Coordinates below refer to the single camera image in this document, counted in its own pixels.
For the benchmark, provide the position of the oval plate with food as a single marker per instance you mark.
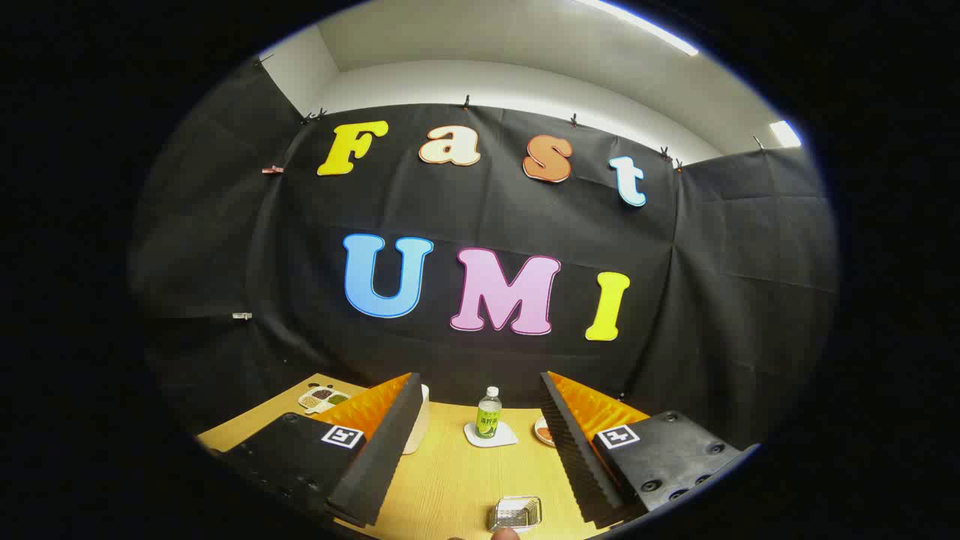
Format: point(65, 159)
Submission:
point(544, 433)

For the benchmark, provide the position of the white toaster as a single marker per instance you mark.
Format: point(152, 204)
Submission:
point(418, 424)

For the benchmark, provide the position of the white divided snack dish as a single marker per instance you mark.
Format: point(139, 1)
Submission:
point(322, 395)

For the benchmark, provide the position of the small ceiling light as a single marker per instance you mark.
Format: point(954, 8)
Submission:
point(785, 133)

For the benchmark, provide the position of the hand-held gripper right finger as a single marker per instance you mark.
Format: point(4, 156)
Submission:
point(577, 465)

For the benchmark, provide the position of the white square coaster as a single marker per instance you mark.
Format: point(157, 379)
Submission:
point(504, 439)

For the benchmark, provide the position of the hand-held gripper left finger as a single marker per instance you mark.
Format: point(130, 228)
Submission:
point(382, 457)

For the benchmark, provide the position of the green label drink bottle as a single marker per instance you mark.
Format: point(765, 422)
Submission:
point(488, 420)

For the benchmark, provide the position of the long ceiling light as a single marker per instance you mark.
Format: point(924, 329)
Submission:
point(637, 26)

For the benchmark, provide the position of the metal perforated basket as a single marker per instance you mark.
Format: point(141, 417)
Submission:
point(517, 514)

